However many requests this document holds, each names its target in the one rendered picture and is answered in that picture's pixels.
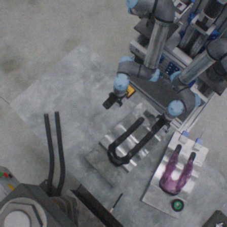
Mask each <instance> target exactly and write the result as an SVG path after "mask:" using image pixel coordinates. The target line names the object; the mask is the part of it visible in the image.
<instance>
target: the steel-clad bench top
mask: <svg viewBox="0 0 227 227"><path fill-rule="evenodd" d="M116 73H117V72H116V71H115V70H114V69H113V68H112V67H111V66H110V65H109V64H107V63H106V62H105V61H104V60H103V59H102V58H101V57H100V56H99V55H98V54H97V53H96V52H95V51H94V50H93V49H92V48H91V47H89V46H88V45H87V44H86V43H85V42H84V41H83V42H82V43H81V44H79V45H78V46H77V47H76V48H74V49H73V50H72V51H70V52H69V53H68V54H67V55H66V56H64V57H63V58H62V59H61V60H60V61H58V62H57V63H56V64H55V65H54V66H53V67H52V68H51V69H49V70H48V71H47V72H46V73H45V74H43V75H42V76H41V77H40V78H39V79H37V80H36V81H35V82H34V83H33V84H32V85H31V86H29V87H28V88H27V89H26V90H25V91H24V92H23V93H22V94H20V95H19V96H18V97H17V98H16V99H15V100H14V101H13V102H12V103H11V104H9V105H10V106H11V107H12V109H13V110H14V111H15V112H16V113H17V115H18V116H19V117H20V118H21V119H22V120H23V121H24V122H25V123H26V124H27V125H28V126H29V128H30V129H31V130H32V131H33V132H34V133H35V134H36V135H37V137H38V138H39V139H40V140H41V141H42V142H43V143H44V145H45V146H46V147H47V148H48V143H47V135H46V127H45V120H44V113H45V112H47V113H48V115H49V123H50V129H51V136H52V144H53V151H54V155H55V156H56V157H57V158H58V160H59V150H58V140H57V135H56V126H55V116H54V111H56V110H58V111H59V120H60V129H61V137H62V146H63V154H64V160H65V167H66V168H67V169H68V170H69V171H70V172H71V173H72V175H73V176H74V177H76V178H77V179H78V180H79V182H80V183H81V184H82V185H83V186H84V187H85V189H87V190H88V191H89V192H90V193H91V194H92V196H93V197H95V198H96V199H97V200H98V201H99V203H100V204H102V205H103V206H104V207H105V208H106V209H107V210H108V211H109V213H110V214H112V215H113V217H114V218H116V219H117V220H118V221H119V222H120V224H121V225H122V226H124V227H202V226H203V225H204V223H205V222H207V220H208V219H209V217H210V216H211V215H212V214H213V213H214V212H215V211H216V210H220V211H222V212H223V214H225V216H226V217H227V180H226V179H225V178H224V177H223V176H222V175H221V174H220V173H219V172H218V171H217V170H216V169H215V168H214V167H213V166H212V165H211V164H210V163H209V162H208V161H207V160H206V159H205V160H204V162H203V164H202V167H201V171H200V175H199V177H198V180H197V182H196V184H195V185H194V187H193V189H192V191H191V192H190V194H189V196H188V198H187V200H186V201H187V205H186V207H185V209H184V211H183V213H182V215H181V217H180V219H175V218H173V217H171V216H169V215H167V214H165V213H163V212H162V211H159V210H157V209H156V208H153V207H151V206H150V205H147V204H145V203H144V202H142V201H140V198H141V196H142V194H143V193H144V191H145V188H146V186H147V185H148V183H149V181H150V179H151V177H152V175H153V173H152V170H153V171H155V169H156V167H157V165H158V163H159V161H160V159H161V157H162V155H163V153H164V151H165V149H166V147H167V145H168V143H169V141H170V139H171V137H172V134H173V133H174V132H177V133H179V132H178V131H177V130H176V129H175V127H173V126H172V125H171V124H170V126H171V127H170V128H169V132H168V133H167V134H166V135H165V136H164V137H163V138H162V139H161V140H160V141H159V142H158V143H157V144H156V145H155V147H154V148H153V149H152V150H151V151H150V152H149V153H148V154H147V155H146V156H145V157H144V158H143V159H142V160H141V161H140V162H139V163H138V164H137V165H136V166H135V167H134V168H133V169H132V170H131V171H130V172H129V173H127V174H126V175H125V176H124V177H123V178H122V179H121V180H120V181H119V183H117V184H116V185H115V186H114V187H113V186H112V185H111V184H110V183H108V182H107V181H106V180H105V179H104V177H103V176H102V175H101V174H100V173H99V172H98V171H97V170H96V169H95V168H94V167H93V166H92V165H91V164H90V163H89V162H88V161H87V160H86V159H85V156H86V155H87V154H88V153H89V152H90V151H91V150H92V149H93V148H94V147H95V146H96V145H97V144H98V143H99V141H100V140H101V139H102V138H103V137H104V136H105V135H106V134H107V133H108V130H109V131H111V130H112V129H113V128H114V127H115V126H117V125H118V124H119V123H120V122H121V121H122V120H123V119H124V118H125V117H126V116H127V115H128V114H129V113H130V112H131V111H132V110H133V109H134V108H135V107H136V106H137V105H139V104H140V103H142V104H143V105H144V106H145V107H146V108H147V110H148V111H149V112H150V113H151V114H152V115H154V116H155V117H156V116H157V115H161V114H160V113H159V112H158V111H157V110H156V109H155V108H154V107H153V106H152V105H151V104H149V103H148V102H147V101H146V100H145V99H144V98H143V97H142V96H141V95H140V94H139V93H138V92H137V91H136V92H135V93H134V94H133V95H132V96H131V97H130V98H129V99H127V98H123V99H122V100H125V102H124V103H123V105H122V106H121V107H118V108H117V109H116V110H115V111H113V110H112V109H111V108H110V109H105V108H104V107H103V106H102V104H103V103H104V101H105V100H106V99H107V98H108V97H109V93H110V92H113V85H114V79H115V77H116ZM179 134H180V133H179ZM121 193H123V195H122V196H121V198H120V199H119V201H118V203H117V204H116V205H115V207H114V209H113V210H112V212H110V210H111V209H112V207H113V206H114V204H115V203H116V201H117V199H118V198H119V197H120V195H121Z"/></svg>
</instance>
